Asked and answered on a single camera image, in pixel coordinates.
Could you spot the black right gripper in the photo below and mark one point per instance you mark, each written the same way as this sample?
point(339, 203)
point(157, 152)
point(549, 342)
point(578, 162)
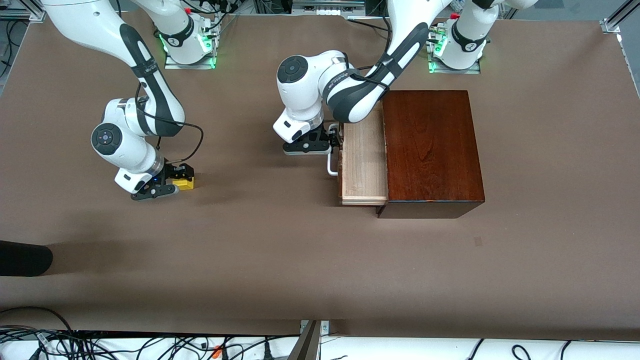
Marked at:
point(173, 171)

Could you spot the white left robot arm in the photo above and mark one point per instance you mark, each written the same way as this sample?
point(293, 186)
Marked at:
point(300, 95)

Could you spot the black foam cylinder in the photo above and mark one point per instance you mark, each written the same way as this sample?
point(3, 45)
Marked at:
point(25, 258)

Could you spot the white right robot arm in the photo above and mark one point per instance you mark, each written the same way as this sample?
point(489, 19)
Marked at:
point(100, 30)

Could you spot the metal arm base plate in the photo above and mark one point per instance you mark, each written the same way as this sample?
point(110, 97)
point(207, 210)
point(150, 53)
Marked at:
point(455, 71)
point(190, 66)

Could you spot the dark angled metal bar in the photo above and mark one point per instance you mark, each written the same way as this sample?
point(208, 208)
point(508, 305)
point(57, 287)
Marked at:
point(306, 347)

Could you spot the wooden drawer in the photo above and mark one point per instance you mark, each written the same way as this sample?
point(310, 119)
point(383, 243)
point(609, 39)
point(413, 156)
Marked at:
point(362, 165)

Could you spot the small silver bracket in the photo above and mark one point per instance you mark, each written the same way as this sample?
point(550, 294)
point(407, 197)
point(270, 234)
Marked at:
point(325, 327)

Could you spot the aluminium frame profile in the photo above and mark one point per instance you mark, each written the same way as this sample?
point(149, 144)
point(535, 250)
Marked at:
point(20, 12)
point(617, 20)

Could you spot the yellow cube block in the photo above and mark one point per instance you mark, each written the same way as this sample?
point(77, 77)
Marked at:
point(184, 185)

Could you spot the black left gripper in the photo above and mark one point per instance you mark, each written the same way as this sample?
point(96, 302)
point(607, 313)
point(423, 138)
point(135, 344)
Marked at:
point(323, 135)

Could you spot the dark brown wooden cabinet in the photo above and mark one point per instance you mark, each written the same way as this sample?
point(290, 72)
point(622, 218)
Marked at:
point(430, 150)

